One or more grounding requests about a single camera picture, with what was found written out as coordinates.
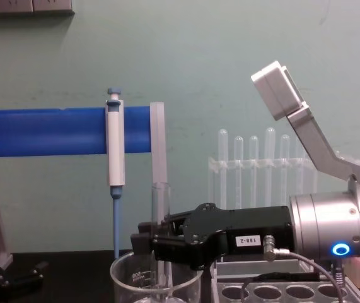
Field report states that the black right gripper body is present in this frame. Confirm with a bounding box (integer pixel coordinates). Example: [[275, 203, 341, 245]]
[[182, 203, 294, 271]]

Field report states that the clear glass test tube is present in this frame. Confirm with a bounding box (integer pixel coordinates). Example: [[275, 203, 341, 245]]
[[150, 182, 172, 299]]

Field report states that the grey tube rack with holes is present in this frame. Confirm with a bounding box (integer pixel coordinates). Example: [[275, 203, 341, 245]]
[[210, 258, 360, 303]]

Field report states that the clear glass beaker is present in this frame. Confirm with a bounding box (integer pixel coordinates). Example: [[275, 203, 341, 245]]
[[109, 248, 204, 303]]

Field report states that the clear acrylic tube rack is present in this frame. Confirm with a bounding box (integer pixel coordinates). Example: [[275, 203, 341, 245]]
[[207, 155, 318, 210]]

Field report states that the clear plastic test tube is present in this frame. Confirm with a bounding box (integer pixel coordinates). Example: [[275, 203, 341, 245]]
[[218, 128, 229, 209], [279, 133, 291, 206], [248, 135, 260, 208], [264, 126, 276, 208], [233, 135, 244, 209]]

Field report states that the white and blue pipette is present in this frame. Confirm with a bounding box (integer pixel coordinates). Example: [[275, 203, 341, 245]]
[[105, 87, 127, 258]]

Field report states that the blue stand bar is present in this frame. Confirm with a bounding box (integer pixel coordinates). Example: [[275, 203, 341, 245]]
[[0, 107, 154, 159]]

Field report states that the thin dark gripper cable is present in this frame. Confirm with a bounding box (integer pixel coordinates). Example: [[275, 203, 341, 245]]
[[240, 234, 349, 303]]

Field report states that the grey wall socket panel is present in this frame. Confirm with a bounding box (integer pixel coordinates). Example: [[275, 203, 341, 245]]
[[0, 0, 35, 15], [32, 0, 75, 15]]

